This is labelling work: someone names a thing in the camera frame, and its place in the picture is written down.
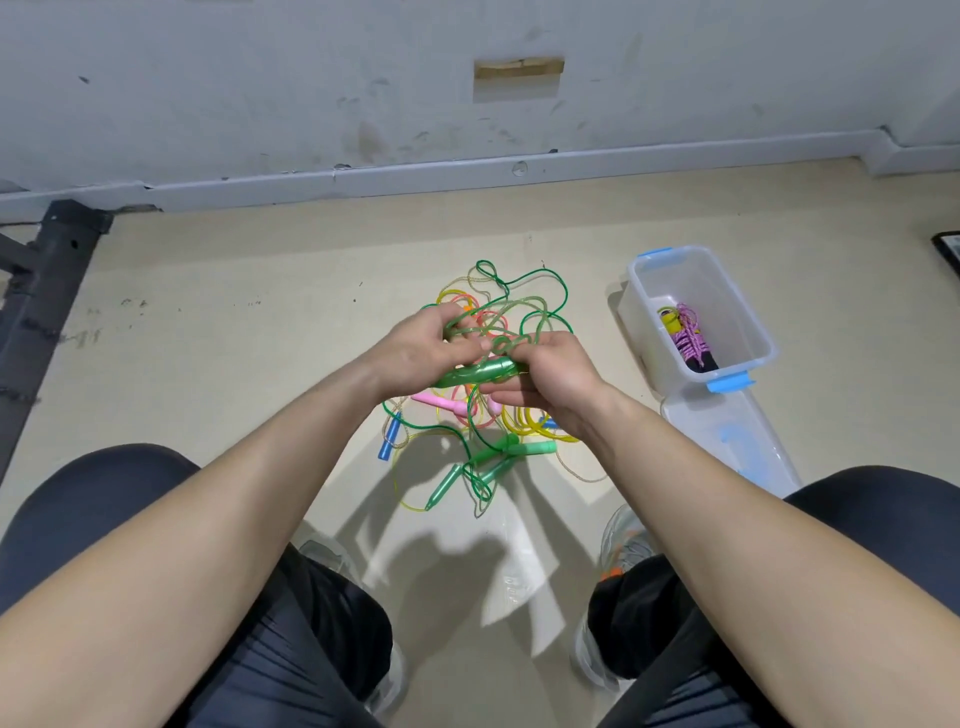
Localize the grey right shoe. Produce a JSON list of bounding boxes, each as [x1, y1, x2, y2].
[[570, 502, 665, 695]]

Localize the pile of colourful jump ropes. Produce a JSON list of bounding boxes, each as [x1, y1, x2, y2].
[[375, 258, 611, 521]]

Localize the grey left shoe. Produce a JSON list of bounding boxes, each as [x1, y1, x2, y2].
[[292, 522, 410, 722]]

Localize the grey shoe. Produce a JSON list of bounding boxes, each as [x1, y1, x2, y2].
[[570, 502, 665, 695], [292, 522, 410, 722]]

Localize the person's right hand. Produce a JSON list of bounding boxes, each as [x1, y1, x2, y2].
[[483, 330, 617, 441]]

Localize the person's right forearm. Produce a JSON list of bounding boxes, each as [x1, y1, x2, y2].
[[577, 393, 960, 728]]

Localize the black metal rack frame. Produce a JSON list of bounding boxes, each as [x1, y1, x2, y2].
[[0, 199, 116, 485]]

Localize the pink rope with black-yellow handles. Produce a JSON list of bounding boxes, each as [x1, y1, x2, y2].
[[657, 303, 720, 375]]

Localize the small wooden wall block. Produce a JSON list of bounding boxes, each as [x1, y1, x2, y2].
[[474, 57, 567, 83]]

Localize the clear storage box blue latches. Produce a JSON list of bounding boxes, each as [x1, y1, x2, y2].
[[619, 246, 779, 401]]

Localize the person's left hand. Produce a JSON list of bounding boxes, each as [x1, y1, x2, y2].
[[364, 304, 497, 407]]

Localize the clear plastic box lid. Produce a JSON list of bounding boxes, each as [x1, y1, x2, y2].
[[663, 387, 806, 501]]

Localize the person's left forearm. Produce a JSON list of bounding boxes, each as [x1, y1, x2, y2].
[[0, 367, 404, 728]]

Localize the black shorts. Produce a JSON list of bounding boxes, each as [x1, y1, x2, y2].
[[0, 442, 960, 728]]

